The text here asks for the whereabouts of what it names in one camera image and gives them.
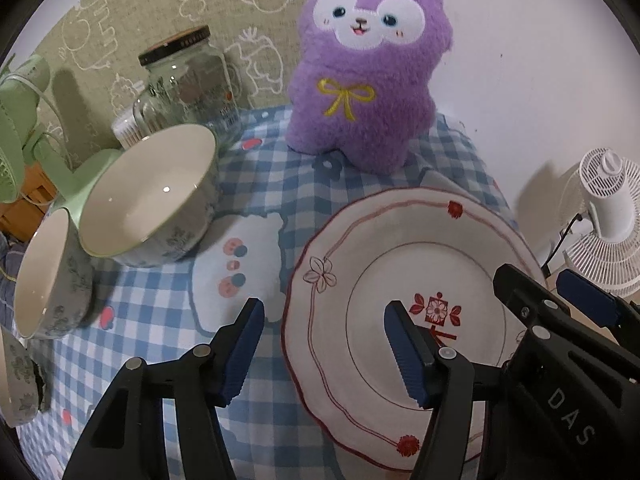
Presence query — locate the black fan cable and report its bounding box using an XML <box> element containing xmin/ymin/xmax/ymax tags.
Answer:
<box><xmin>540</xmin><ymin>212</ymin><xmax>586</xmax><ymax>276</ymax></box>

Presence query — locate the green printed wall mat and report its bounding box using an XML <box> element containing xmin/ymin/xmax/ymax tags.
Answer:
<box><xmin>20</xmin><ymin>0</ymin><xmax>321</xmax><ymax>171</ymax></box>

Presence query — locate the purple plush toy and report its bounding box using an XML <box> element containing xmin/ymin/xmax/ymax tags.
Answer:
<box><xmin>286</xmin><ymin>0</ymin><xmax>455</xmax><ymax>175</ymax></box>

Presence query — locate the glass jar with dark lid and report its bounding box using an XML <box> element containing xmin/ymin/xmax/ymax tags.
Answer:
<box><xmin>132</xmin><ymin>25</ymin><xmax>243</xmax><ymax>151</ymax></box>

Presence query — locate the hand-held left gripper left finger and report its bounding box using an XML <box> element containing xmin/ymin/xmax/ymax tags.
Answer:
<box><xmin>62</xmin><ymin>297</ymin><xmax>266</xmax><ymax>480</ymax></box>

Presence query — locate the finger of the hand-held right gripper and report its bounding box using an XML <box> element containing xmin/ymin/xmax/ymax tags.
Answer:
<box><xmin>492</xmin><ymin>264</ymin><xmax>571</xmax><ymax>343</ymax></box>
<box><xmin>557</xmin><ymin>268</ymin><xmax>640</xmax><ymax>356</ymax></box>

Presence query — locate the green desk fan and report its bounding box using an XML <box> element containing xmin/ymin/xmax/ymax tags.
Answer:
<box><xmin>0</xmin><ymin>55</ymin><xmax>126</xmax><ymax>226</ymax></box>

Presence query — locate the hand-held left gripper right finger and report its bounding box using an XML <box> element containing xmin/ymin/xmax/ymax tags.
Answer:
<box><xmin>384</xmin><ymin>301</ymin><xmax>506</xmax><ymax>480</ymax></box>

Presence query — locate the blue checkered tablecloth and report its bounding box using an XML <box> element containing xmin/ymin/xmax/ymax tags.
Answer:
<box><xmin>10</xmin><ymin>105</ymin><xmax>521</xmax><ymax>480</ymax></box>

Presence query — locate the white plate with red pattern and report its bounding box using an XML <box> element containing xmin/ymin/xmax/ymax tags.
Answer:
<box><xmin>281</xmin><ymin>187</ymin><xmax>546</xmax><ymax>472</ymax></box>

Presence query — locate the white fan power cable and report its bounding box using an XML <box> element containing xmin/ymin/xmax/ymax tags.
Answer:
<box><xmin>0</xmin><ymin>75</ymin><xmax>66</xmax><ymax>161</ymax></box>

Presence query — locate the cotton swab container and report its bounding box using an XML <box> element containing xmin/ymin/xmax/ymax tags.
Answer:
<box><xmin>111</xmin><ymin>112</ymin><xmax>146</xmax><ymax>151</ymax></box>

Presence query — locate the white standing fan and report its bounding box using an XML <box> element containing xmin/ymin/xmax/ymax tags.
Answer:
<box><xmin>530</xmin><ymin>147</ymin><xmax>640</xmax><ymax>301</ymax></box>

